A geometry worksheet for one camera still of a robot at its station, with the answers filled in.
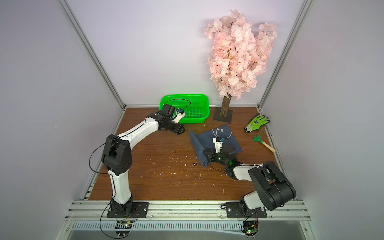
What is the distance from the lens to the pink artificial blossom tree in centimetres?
62

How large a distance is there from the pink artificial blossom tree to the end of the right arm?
0.33m

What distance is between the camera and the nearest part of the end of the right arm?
70cm
